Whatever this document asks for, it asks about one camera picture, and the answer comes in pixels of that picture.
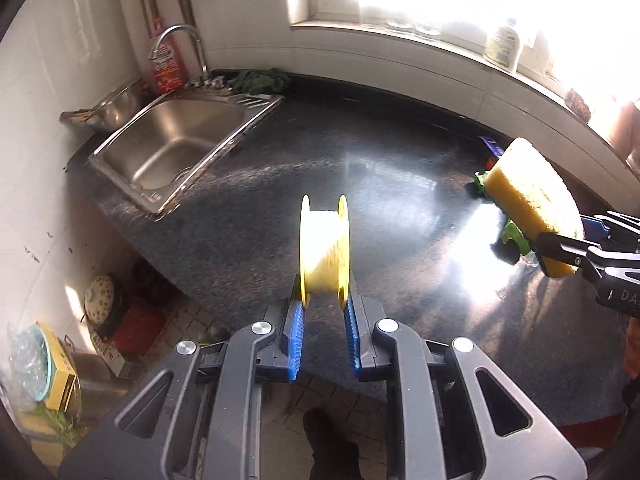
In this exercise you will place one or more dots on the tan rounded object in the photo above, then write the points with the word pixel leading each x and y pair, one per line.
pixel 627 130

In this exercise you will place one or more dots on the red box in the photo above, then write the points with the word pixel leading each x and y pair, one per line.
pixel 142 330

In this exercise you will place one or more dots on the brown scrubber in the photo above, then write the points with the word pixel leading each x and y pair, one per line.
pixel 578 104

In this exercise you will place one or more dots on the dark green cloth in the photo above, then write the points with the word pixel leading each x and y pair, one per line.
pixel 260 81

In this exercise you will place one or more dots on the clear plastic bag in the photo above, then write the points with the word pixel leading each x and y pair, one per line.
pixel 22 370

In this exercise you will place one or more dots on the stainless steel sink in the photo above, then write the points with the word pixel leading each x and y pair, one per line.
pixel 170 150

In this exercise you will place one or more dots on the yellow and green sponge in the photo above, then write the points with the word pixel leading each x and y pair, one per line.
pixel 530 195

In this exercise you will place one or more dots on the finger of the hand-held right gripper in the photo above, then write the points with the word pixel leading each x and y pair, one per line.
pixel 595 225
pixel 560 247

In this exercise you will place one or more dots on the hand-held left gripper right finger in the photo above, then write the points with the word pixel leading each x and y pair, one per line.
pixel 352 340

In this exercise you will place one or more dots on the steel pot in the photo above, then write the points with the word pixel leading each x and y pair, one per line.
pixel 87 367

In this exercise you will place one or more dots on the black pot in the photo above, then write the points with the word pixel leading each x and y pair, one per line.
pixel 120 320

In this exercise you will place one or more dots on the red round cap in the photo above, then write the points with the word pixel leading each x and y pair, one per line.
pixel 492 163

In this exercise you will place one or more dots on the dotted pot lid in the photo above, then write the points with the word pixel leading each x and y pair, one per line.
pixel 102 297

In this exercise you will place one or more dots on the red plastic item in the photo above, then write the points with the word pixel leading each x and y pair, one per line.
pixel 590 432

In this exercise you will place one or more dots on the clear glass cup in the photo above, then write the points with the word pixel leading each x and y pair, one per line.
pixel 400 27
pixel 427 31

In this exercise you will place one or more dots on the chrome faucet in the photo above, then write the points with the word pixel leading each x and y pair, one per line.
pixel 197 42

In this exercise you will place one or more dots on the person's right forearm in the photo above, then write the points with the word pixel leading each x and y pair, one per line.
pixel 632 365

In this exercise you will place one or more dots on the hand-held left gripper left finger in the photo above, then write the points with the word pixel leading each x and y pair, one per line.
pixel 296 340

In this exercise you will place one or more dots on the red detergent bottle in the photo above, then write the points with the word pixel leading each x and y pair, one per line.
pixel 167 67

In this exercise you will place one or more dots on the green leafy vegetables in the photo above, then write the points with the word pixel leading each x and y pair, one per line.
pixel 62 425

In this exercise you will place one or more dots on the teal bowl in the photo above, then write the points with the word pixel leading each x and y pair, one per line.
pixel 42 360

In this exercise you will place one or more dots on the blue packet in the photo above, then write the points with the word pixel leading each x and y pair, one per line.
pixel 492 146

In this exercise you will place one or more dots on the yellow cardboard box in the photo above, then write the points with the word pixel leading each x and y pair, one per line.
pixel 62 375

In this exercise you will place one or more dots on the yellow plastic spool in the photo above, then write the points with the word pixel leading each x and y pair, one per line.
pixel 322 245

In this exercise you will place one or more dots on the white plastic bottle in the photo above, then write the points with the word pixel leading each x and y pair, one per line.
pixel 504 47

